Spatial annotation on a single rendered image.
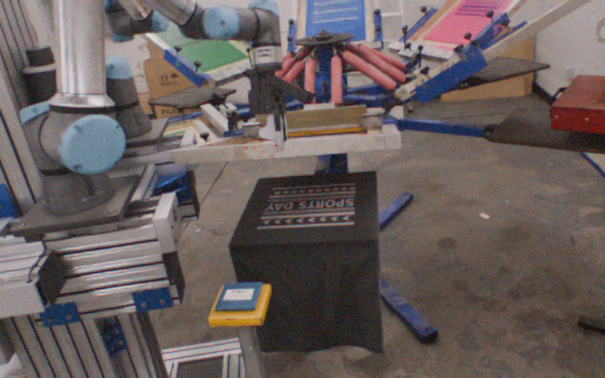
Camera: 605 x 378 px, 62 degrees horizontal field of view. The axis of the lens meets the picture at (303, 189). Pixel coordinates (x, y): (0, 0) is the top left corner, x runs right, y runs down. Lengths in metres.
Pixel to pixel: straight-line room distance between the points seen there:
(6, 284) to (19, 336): 0.51
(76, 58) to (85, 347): 0.92
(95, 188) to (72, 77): 0.28
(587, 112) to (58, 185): 1.66
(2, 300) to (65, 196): 0.24
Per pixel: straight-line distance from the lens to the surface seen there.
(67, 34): 1.02
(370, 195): 1.68
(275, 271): 1.52
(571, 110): 2.01
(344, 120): 1.82
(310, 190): 1.76
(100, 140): 1.01
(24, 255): 1.26
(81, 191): 1.16
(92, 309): 1.37
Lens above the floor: 1.70
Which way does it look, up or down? 25 degrees down
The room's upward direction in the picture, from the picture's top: 8 degrees counter-clockwise
